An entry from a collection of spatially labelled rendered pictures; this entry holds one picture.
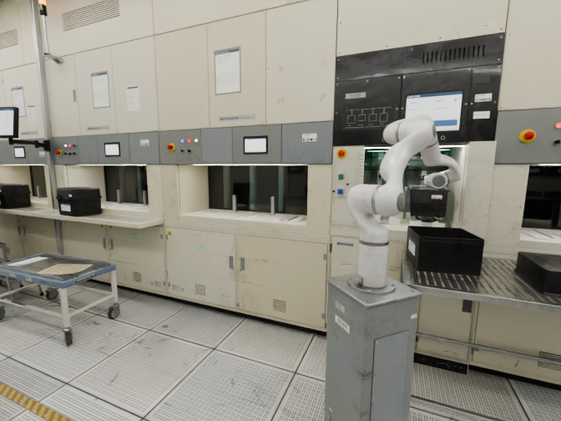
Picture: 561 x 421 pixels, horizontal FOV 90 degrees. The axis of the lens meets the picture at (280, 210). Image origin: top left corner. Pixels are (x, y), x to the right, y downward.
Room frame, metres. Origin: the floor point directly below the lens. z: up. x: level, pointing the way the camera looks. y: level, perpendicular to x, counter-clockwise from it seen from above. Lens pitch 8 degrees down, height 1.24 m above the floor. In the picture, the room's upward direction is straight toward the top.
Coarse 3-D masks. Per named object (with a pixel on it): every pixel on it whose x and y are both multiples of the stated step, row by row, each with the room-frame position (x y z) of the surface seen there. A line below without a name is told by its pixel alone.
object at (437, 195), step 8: (416, 192) 1.88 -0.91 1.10; (424, 192) 1.86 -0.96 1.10; (432, 192) 1.85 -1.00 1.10; (440, 192) 1.83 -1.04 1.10; (416, 200) 1.88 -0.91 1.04; (424, 200) 1.86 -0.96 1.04; (432, 200) 1.84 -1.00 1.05; (440, 200) 1.83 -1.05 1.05; (416, 208) 1.88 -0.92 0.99; (424, 208) 1.86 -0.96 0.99; (432, 208) 1.84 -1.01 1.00; (440, 208) 1.83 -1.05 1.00; (416, 216) 1.88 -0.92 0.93; (432, 216) 1.84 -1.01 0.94; (440, 216) 1.82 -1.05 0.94
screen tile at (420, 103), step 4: (412, 100) 1.72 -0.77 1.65; (416, 100) 1.72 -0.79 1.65; (420, 100) 1.71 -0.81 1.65; (424, 100) 1.70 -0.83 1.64; (408, 104) 1.73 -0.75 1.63; (412, 104) 1.72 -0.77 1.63; (416, 104) 1.72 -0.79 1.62; (420, 104) 1.71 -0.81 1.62; (424, 104) 1.70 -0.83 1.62; (428, 104) 1.69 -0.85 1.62; (408, 108) 1.73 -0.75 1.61; (412, 108) 1.72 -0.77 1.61; (428, 108) 1.69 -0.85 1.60; (408, 112) 1.73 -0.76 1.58; (412, 112) 1.72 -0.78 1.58; (416, 112) 1.72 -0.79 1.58; (420, 112) 1.71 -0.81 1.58; (424, 112) 1.70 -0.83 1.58; (428, 112) 1.69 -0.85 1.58; (408, 116) 1.73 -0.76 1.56; (412, 116) 1.72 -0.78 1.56
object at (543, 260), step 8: (520, 256) 1.28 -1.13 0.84; (528, 256) 1.23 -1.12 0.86; (536, 256) 1.23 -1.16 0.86; (544, 256) 1.22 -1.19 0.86; (552, 256) 1.22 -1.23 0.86; (560, 256) 1.23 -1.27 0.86; (520, 264) 1.27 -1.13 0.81; (528, 264) 1.19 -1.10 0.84; (536, 264) 1.13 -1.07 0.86; (544, 264) 1.12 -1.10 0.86; (552, 264) 1.12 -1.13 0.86; (560, 264) 1.12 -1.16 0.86; (520, 272) 1.26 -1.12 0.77; (528, 272) 1.18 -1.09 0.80; (536, 272) 1.12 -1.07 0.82; (544, 272) 1.06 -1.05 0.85; (552, 272) 1.05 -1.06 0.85; (560, 272) 1.04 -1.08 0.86; (528, 280) 1.17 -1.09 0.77; (536, 280) 1.11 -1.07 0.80; (544, 280) 1.06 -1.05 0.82; (552, 280) 1.04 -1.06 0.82; (560, 280) 1.04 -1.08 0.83; (536, 288) 1.10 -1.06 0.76; (544, 288) 1.05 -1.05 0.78; (552, 288) 1.04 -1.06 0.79; (560, 288) 1.03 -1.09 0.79; (560, 296) 1.03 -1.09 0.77
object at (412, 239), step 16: (416, 240) 1.37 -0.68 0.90; (432, 240) 1.29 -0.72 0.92; (448, 240) 1.28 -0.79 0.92; (464, 240) 1.26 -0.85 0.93; (480, 240) 1.25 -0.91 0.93; (416, 256) 1.34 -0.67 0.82; (432, 256) 1.29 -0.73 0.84; (448, 256) 1.28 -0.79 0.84; (464, 256) 1.26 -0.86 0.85; (480, 256) 1.25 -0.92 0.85; (448, 272) 1.27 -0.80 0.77; (464, 272) 1.26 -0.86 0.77; (480, 272) 1.25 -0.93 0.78
